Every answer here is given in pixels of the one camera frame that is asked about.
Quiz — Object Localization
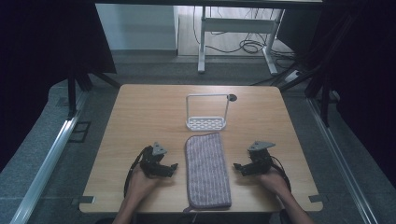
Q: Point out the dark curtain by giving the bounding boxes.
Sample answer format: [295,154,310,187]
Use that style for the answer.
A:
[0,0,118,173]
[276,0,396,189]

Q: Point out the metal floor rail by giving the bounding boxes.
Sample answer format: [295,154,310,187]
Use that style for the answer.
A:
[8,90,91,224]
[305,97,379,224]

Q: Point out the black stand legs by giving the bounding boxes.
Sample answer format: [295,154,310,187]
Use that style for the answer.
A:
[248,62,341,128]
[66,70,122,119]

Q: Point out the white desk frame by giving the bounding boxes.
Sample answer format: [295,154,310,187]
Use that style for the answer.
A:
[197,6,286,76]

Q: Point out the purple striped towel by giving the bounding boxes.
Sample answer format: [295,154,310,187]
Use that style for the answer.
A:
[183,132,233,214]

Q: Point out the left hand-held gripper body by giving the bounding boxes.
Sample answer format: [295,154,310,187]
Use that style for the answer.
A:
[139,141,169,179]

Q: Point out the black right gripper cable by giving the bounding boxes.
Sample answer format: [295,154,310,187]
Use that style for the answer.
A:
[270,154,292,192]

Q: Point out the person's right hand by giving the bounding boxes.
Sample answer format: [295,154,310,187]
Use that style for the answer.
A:
[257,168,292,201]

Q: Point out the white towel rack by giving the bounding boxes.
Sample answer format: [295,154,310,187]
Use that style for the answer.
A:
[185,93,232,132]

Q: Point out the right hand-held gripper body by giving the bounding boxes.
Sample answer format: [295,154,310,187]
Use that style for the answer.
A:
[247,140,276,175]

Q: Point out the white power strip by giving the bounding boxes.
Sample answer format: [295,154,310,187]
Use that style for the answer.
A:
[284,69,304,84]

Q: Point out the black floor cables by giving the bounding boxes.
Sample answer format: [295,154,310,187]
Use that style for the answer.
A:
[191,6,296,61]

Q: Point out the person's left hand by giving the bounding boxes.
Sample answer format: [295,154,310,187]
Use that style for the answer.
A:
[125,172,163,203]

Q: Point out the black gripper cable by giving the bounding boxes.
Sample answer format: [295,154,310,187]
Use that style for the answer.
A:
[123,146,150,199]
[270,154,292,192]

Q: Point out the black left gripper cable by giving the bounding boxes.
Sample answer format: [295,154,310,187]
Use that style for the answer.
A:
[123,146,150,199]

